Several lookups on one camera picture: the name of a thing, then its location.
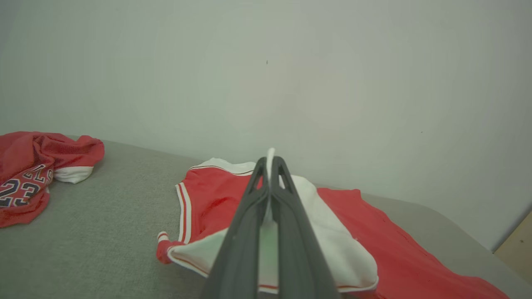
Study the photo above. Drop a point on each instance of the red garment with white band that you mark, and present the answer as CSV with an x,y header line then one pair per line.
x,y
25,153

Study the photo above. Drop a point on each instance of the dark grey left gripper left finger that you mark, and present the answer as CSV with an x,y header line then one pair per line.
x,y
241,249

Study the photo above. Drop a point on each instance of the red jersey with striped trim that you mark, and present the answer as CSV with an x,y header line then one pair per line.
x,y
374,232

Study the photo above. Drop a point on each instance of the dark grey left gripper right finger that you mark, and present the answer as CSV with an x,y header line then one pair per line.
x,y
299,257

